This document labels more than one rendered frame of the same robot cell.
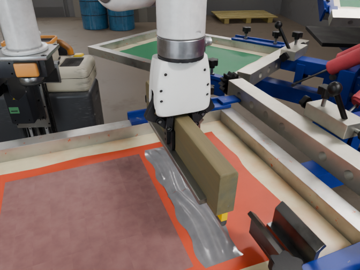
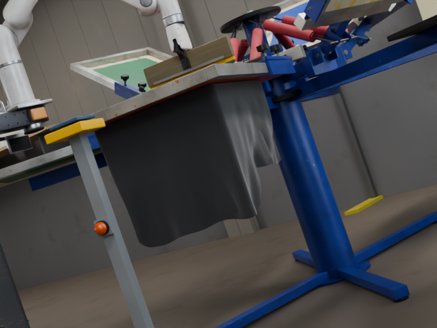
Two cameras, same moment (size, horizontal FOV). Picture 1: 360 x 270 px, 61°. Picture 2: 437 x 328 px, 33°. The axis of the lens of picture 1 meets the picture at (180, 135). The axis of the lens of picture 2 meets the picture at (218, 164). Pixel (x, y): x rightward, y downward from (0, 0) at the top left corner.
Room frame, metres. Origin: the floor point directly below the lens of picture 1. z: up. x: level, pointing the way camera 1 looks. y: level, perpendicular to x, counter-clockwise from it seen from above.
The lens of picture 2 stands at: (-1.41, 1.98, 0.73)
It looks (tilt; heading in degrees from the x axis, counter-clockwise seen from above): 0 degrees down; 314
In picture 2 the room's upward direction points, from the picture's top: 19 degrees counter-clockwise
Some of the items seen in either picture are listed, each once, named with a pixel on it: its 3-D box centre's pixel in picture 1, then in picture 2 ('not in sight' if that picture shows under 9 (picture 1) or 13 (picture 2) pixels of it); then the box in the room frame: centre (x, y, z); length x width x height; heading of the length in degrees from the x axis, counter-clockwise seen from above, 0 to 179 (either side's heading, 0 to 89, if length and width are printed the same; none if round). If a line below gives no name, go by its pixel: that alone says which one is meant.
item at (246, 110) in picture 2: not in sight; (254, 142); (0.22, 0.10, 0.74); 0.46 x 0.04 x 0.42; 111
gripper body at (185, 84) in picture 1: (180, 80); (178, 36); (0.49, 0.00, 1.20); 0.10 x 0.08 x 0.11; 111
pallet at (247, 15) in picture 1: (242, 16); not in sight; (7.63, -1.49, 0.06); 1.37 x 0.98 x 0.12; 94
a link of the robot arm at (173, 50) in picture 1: (185, 43); (174, 21); (0.49, -0.01, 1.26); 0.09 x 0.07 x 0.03; 111
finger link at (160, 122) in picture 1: (164, 132); (183, 60); (0.48, 0.03, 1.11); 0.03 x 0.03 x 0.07; 21
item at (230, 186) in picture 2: not in sight; (173, 171); (0.33, 0.39, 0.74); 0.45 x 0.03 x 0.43; 21
